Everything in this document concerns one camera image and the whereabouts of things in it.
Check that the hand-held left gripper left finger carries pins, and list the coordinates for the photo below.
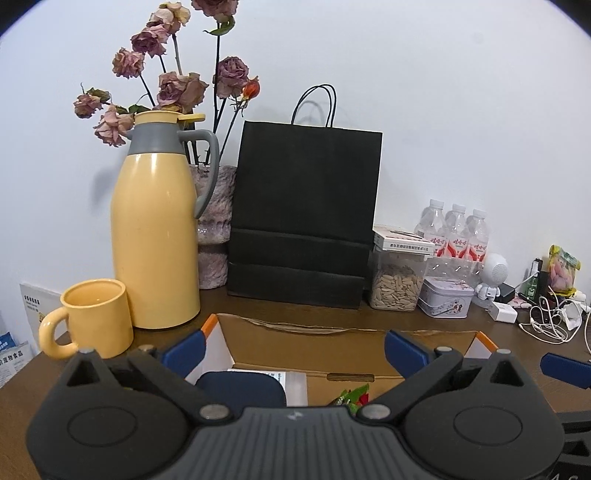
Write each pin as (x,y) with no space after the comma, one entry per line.
(184,356)

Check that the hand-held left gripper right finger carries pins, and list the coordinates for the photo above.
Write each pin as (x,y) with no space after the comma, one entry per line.
(405,354)

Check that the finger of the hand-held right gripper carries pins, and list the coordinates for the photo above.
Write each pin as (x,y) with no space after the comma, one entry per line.
(565,369)

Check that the red rose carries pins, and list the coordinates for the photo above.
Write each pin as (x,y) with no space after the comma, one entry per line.
(355,399)

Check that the navy blue case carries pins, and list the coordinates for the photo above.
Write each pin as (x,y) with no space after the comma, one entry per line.
(244,390)

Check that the orange cardboard box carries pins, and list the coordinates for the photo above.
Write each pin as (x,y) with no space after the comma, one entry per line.
(323,341)

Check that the white charger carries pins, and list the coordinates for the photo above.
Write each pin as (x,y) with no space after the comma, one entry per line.
(504,313)
(572,316)

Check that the clear jar of seeds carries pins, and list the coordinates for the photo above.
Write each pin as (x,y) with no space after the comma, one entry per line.
(396,286)

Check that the pale tin box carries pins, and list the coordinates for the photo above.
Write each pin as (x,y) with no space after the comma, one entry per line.
(445,297)

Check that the small green bottle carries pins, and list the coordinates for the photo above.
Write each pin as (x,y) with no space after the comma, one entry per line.
(534,281)

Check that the yellow mug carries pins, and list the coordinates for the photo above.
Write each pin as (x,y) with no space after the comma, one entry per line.
(99,318)

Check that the yellow green snack packet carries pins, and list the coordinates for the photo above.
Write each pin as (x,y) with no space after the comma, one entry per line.
(564,270)

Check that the small white box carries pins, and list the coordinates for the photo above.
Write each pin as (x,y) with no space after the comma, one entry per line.
(401,240)

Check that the white robot figure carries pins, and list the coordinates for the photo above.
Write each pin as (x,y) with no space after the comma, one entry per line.
(494,272)

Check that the yellow thermos jug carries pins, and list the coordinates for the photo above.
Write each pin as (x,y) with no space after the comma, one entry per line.
(154,230)

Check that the clear water bottle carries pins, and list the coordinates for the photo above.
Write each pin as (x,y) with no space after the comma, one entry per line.
(456,235)
(478,240)
(429,226)

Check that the pink textured vase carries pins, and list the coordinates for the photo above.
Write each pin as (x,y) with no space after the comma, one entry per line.
(214,221)

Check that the blue white pet food bags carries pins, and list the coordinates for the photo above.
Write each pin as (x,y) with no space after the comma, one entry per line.
(11,360)

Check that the black paper bag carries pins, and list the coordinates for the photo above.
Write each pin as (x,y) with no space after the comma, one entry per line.
(304,207)

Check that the dried pink roses bouquet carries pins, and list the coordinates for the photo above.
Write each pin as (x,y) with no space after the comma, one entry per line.
(178,90)

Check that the white wall panel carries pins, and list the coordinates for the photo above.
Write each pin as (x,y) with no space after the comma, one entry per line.
(41,309)

